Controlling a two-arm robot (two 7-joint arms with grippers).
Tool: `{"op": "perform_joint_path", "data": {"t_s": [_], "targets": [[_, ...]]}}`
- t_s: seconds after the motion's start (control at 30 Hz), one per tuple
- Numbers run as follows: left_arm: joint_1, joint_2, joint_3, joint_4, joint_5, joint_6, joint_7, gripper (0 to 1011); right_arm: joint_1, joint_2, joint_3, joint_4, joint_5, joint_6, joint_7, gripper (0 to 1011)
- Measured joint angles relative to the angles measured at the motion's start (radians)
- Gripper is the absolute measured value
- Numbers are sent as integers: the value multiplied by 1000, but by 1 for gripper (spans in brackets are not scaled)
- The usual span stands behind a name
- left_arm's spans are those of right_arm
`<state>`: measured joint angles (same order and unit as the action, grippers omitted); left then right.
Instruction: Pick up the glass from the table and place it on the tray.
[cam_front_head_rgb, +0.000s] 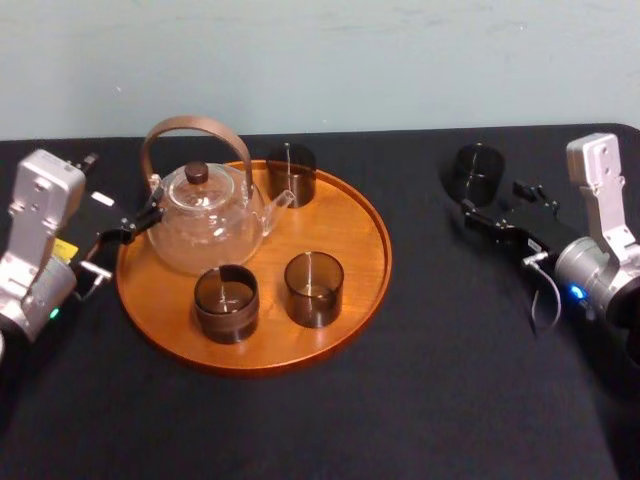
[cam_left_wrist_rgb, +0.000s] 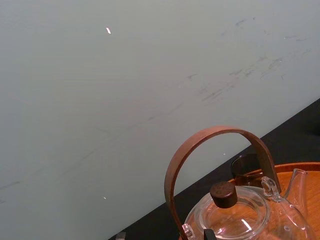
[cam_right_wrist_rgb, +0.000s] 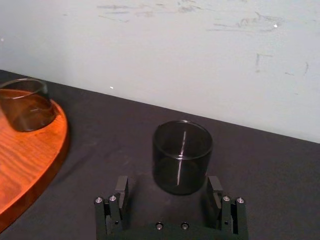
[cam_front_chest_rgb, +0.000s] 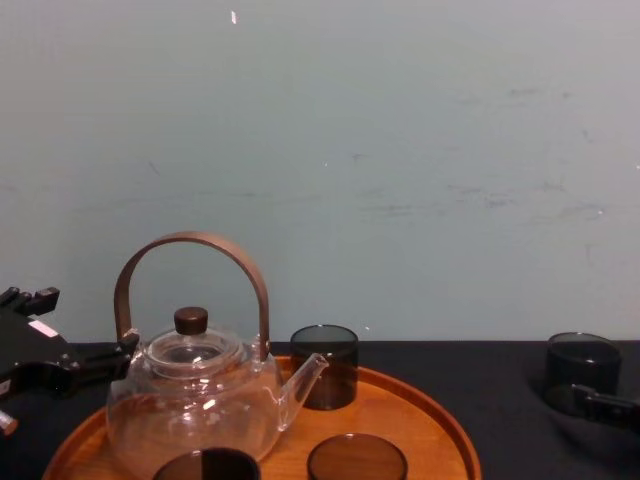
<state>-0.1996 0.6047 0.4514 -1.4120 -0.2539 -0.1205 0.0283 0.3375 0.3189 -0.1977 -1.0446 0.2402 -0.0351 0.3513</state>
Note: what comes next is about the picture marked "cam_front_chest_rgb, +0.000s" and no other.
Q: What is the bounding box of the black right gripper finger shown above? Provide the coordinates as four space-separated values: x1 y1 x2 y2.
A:
571 383 640 432

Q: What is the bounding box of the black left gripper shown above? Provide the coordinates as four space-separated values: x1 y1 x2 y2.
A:
0 286 142 401

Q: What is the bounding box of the round wooden tray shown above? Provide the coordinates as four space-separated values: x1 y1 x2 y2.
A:
41 355 484 480

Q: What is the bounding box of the smoky grey glass cup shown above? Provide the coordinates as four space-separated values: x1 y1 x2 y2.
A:
543 331 624 417
151 446 262 480
306 432 410 480
289 324 360 412

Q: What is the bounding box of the glass lid with wooden knob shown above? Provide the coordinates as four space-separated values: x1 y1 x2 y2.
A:
148 306 247 377

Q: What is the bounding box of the black table cloth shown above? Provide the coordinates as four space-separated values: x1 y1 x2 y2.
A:
0 339 640 480

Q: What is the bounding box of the clear glass teapot wooden handle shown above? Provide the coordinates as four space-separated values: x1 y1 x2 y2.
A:
105 230 330 464

